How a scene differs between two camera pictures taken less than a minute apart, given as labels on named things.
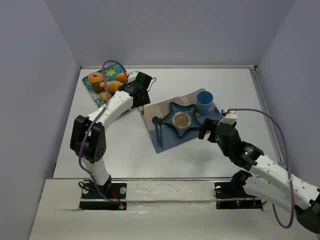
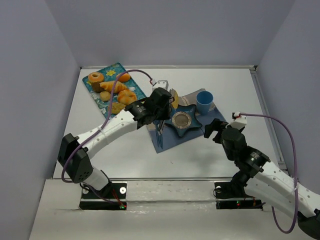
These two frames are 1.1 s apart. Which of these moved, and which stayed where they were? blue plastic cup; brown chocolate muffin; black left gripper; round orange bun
Moved: black left gripper
Stayed: round orange bun; brown chocolate muffin; blue plastic cup
